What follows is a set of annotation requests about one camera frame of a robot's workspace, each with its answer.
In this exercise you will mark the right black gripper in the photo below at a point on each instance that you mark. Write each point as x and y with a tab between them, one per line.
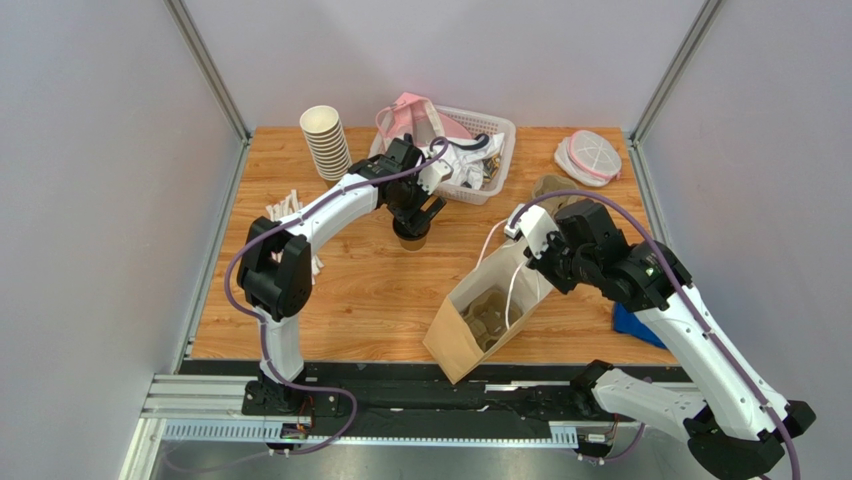
550	259

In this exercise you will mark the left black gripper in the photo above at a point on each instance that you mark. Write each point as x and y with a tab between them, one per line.
415	219

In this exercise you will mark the black coffee cup lid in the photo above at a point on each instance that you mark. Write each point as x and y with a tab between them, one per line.
407	233

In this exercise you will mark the brown paper coffee cup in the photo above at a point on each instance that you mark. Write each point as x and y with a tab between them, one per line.
412	243

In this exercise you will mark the paper bag with handles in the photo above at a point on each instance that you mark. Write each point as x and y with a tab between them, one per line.
449	340

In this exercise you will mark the single pulp cup carrier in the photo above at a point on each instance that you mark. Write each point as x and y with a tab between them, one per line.
489	316

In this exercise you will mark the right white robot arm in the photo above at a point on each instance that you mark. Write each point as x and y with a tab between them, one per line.
736	426

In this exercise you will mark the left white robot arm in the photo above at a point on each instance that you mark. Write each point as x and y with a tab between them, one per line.
275	266

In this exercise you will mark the white crumpled plastic bag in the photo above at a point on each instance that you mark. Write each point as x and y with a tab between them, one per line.
476	161

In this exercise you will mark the blue cloth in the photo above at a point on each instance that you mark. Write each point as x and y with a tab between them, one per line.
625	322

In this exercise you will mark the stack of pulp cup carriers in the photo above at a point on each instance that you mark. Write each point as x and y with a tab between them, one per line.
553	182

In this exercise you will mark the pink plastic bag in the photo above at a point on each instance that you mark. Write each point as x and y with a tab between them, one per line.
416	115

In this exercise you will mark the white plastic basket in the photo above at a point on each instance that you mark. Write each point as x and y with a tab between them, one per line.
475	123

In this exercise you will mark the stack of paper cups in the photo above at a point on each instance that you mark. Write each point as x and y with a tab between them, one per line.
323	131

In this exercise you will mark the pile of wrapped straws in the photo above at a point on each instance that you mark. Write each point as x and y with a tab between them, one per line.
289	205

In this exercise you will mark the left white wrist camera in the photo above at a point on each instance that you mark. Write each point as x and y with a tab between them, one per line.
431	176

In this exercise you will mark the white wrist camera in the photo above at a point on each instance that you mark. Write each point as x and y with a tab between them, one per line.
431	176
534	225

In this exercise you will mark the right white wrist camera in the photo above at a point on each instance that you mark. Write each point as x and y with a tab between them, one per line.
534	225

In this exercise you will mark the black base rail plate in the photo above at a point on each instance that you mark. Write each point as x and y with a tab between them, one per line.
413	400

